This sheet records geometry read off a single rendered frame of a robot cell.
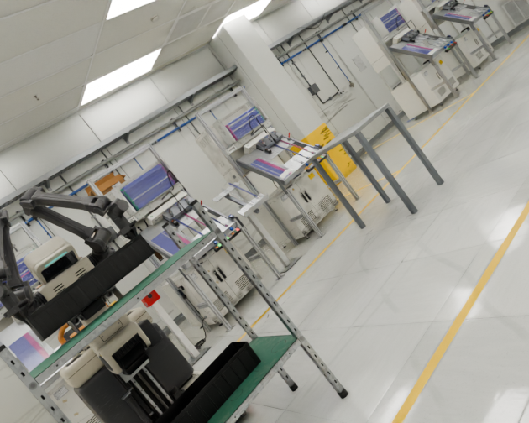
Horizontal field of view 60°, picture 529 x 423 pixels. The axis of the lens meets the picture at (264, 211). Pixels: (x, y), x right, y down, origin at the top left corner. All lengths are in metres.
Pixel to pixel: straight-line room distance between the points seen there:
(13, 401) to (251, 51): 5.52
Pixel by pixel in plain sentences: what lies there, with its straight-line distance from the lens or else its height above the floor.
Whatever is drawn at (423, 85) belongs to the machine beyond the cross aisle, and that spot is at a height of 0.43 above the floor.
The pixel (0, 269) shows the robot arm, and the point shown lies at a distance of 2.14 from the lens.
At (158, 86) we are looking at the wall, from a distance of 7.09.
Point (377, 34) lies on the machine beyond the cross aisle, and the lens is 7.81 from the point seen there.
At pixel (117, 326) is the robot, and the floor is 0.83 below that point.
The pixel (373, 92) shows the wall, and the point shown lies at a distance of 9.39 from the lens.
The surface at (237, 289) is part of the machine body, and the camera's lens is 4.71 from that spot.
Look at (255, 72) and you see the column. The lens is 7.29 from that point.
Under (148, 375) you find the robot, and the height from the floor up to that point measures 0.49.
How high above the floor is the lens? 1.07
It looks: 6 degrees down
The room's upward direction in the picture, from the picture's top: 37 degrees counter-clockwise
